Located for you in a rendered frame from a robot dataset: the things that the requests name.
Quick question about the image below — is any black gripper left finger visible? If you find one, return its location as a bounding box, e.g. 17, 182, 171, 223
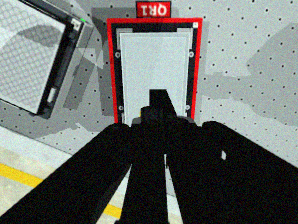
0, 89, 170, 224

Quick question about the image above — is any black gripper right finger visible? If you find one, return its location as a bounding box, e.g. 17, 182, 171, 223
158, 89, 298, 224

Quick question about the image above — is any grey flat base plate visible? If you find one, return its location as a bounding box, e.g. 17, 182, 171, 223
0, 0, 298, 167

